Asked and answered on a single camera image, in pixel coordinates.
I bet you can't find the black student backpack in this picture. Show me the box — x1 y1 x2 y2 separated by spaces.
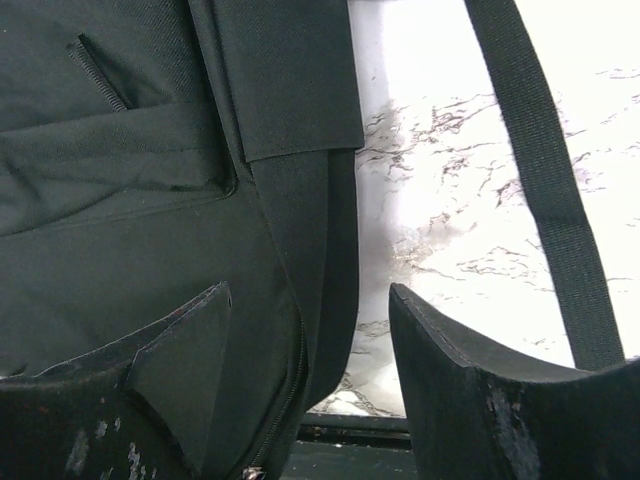
1 1 629 479

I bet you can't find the black mounting plate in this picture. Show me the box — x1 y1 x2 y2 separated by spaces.
282 413 418 480

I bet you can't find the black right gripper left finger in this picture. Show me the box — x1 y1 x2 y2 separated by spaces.
1 282 231 479

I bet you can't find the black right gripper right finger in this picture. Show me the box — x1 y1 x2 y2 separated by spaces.
389 284 639 480

